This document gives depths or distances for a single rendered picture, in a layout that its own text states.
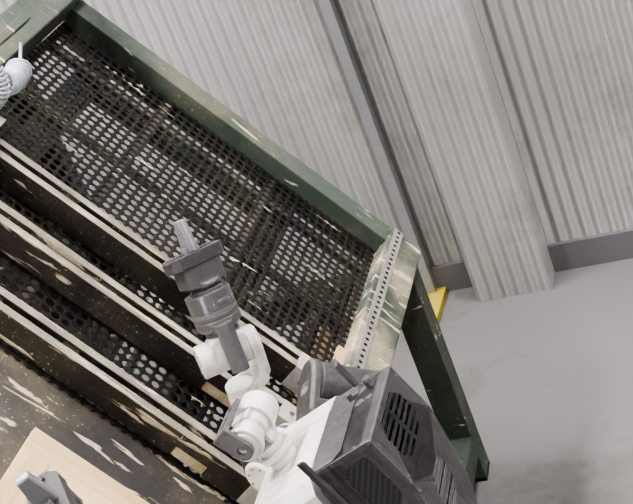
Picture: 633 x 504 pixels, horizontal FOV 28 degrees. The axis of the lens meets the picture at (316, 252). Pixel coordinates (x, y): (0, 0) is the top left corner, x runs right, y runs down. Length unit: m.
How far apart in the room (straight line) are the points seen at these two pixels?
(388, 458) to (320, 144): 3.16
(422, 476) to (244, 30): 3.11
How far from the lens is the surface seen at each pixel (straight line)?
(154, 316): 2.79
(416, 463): 1.97
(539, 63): 4.68
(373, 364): 3.19
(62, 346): 2.59
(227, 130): 3.59
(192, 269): 2.29
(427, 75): 4.60
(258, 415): 2.04
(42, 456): 2.47
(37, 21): 3.36
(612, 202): 4.91
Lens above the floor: 2.47
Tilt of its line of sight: 25 degrees down
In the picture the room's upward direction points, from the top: 22 degrees counter-clockwise
